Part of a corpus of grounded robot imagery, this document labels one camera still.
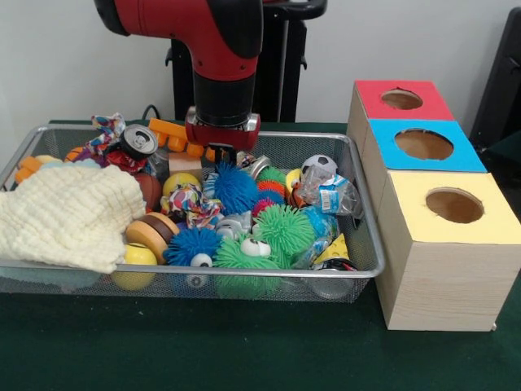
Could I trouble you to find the green cloth side table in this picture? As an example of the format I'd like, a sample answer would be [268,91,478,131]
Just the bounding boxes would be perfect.
[478,132,521,172]

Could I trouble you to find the wooden box three holes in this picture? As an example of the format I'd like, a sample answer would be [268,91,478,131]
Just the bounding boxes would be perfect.
[346,79,521,332]

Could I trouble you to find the green spiky ball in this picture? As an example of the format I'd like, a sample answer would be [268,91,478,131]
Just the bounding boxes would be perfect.
[256,203,317,266]
[213,235,282,301]

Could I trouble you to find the black cable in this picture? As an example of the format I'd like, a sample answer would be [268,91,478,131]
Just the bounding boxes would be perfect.
[141,104,164,122]

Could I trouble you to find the wooden burger toy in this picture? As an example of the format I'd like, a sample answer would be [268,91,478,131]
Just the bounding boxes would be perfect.
[125,211,181,266]

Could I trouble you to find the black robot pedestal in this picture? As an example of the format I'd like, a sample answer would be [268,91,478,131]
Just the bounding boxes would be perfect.
[164,0,329,123]

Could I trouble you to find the black upright panel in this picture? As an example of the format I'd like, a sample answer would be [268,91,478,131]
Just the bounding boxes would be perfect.
[467,7,521,142]

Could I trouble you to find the small soccer ball toy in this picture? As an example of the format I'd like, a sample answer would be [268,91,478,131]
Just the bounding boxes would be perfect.
[300,155,339,180]

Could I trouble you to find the long orange toy brick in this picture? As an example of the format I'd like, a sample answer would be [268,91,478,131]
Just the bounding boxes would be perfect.
[148,117,217,162]

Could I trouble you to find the red can silver top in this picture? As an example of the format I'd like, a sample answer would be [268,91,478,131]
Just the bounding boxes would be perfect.
[104,124,159,172]

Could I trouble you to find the shallow mesh bin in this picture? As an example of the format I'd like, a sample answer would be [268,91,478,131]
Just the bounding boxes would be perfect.
[0,125,387,305]

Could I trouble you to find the cream waffle cloth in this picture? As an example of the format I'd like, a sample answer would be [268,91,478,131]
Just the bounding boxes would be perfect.
[0,165,147,274]

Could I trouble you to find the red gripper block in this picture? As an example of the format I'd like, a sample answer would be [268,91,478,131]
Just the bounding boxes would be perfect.
[185,106,261,166]

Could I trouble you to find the blue spiky ball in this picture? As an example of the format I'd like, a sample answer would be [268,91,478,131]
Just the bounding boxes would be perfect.
[164,226,224,268]
[211,162,260,216]

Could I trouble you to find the multicolour rope toy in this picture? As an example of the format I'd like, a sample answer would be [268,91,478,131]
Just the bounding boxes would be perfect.
[160,182,224,229]

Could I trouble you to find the crushed clear plastic bottle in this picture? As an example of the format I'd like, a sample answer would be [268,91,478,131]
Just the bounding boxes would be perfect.
[300,169,364,219]

